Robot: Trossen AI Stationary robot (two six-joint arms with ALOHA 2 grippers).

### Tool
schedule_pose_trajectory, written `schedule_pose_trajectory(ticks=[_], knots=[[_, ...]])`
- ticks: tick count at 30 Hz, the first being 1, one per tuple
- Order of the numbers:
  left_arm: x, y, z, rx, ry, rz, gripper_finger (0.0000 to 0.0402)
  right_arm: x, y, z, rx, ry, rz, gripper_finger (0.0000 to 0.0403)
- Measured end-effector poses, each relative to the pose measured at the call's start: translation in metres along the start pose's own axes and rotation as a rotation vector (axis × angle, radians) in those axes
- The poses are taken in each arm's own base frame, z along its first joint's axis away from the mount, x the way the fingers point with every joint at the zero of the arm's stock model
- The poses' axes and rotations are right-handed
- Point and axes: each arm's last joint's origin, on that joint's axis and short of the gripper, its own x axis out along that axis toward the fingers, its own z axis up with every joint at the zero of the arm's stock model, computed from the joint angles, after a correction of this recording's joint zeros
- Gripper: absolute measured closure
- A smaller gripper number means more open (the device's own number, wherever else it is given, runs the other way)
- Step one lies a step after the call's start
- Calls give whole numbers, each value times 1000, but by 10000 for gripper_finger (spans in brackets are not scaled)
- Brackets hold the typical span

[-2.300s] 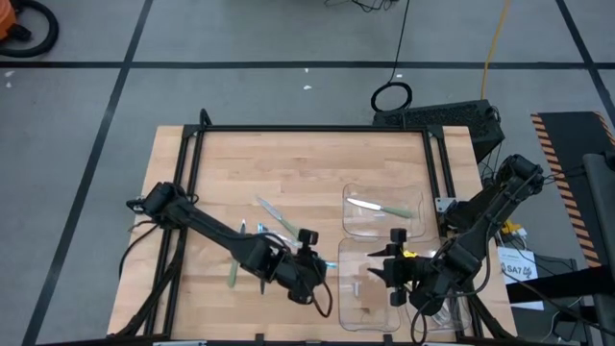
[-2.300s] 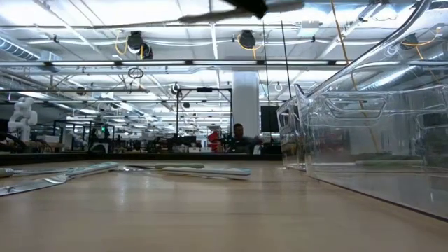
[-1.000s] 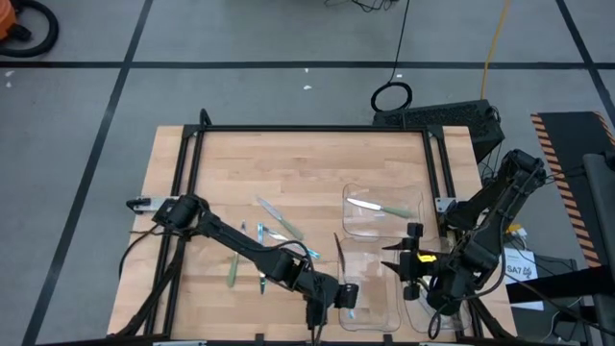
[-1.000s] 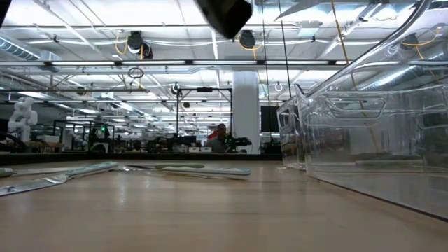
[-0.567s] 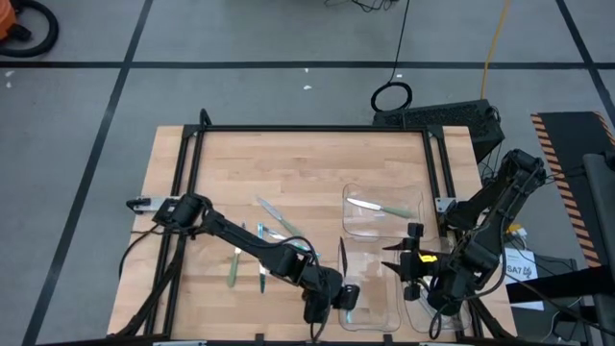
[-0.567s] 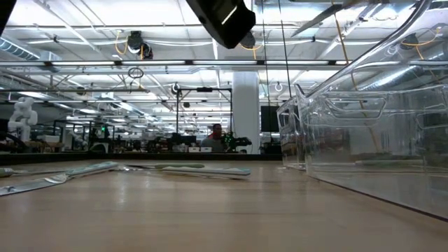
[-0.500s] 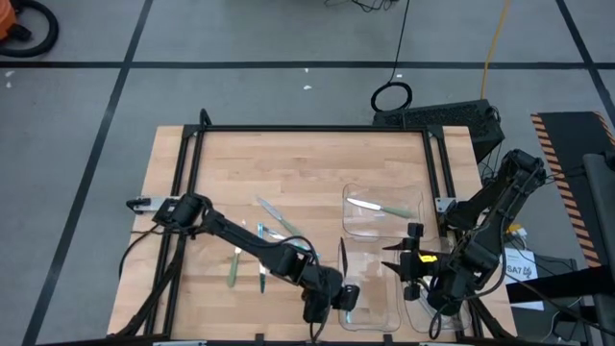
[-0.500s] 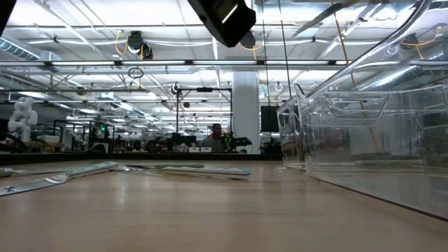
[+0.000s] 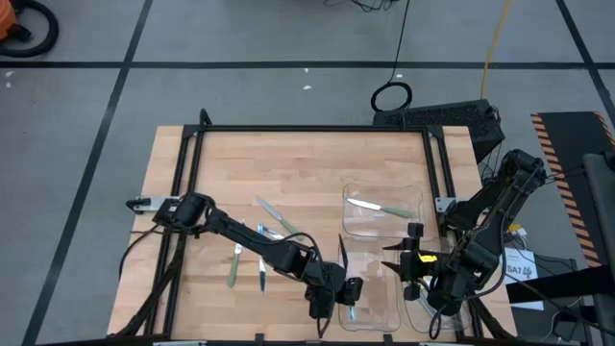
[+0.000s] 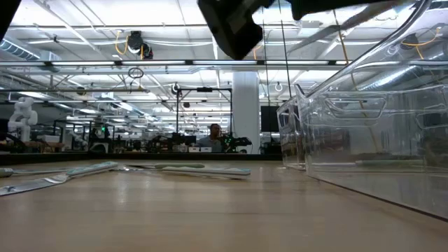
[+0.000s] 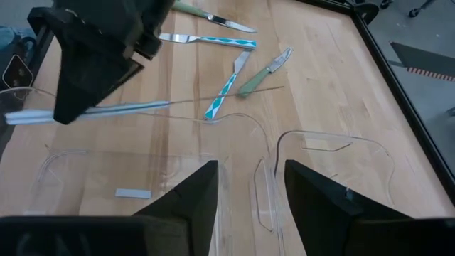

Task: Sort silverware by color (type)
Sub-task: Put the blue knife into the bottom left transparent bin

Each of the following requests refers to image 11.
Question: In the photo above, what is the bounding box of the black hazard-striped ramp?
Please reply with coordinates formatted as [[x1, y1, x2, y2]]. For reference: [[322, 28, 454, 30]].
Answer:
[[388, 41, 455, 84]]

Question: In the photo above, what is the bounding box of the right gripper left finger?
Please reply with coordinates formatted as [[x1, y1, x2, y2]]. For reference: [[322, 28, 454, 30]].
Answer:
[[0, 160, 219, 256]]

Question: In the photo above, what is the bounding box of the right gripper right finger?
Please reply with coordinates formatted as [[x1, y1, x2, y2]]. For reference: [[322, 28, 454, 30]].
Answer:
[[284, 159, 455, 256]]

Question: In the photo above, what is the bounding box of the clear plastic bin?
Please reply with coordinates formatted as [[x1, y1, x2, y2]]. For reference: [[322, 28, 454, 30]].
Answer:
[[273, 129, 397, 232], [0, 86, 277, 256]]

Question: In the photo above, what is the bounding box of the teal patterned handle knife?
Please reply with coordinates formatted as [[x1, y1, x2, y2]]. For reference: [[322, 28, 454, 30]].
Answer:
[[159, 32, 257, 50], [203, 49, 254, 121]]

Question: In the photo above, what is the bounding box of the green-handled knife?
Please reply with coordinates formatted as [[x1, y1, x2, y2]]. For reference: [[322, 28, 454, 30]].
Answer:
[[237, 46, 294, 99], [171, 1, 257, 34]]

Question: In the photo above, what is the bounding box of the small white label strip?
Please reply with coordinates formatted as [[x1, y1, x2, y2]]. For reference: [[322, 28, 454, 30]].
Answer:
[[114, 188, 153, 200]]

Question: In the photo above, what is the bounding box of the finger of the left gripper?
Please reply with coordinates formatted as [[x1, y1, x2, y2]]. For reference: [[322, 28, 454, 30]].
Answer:
[[53, 35, 145, 125]]

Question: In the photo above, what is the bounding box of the black chair base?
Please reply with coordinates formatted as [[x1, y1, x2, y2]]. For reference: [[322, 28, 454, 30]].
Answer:
[[378, 0, 440, 18]]

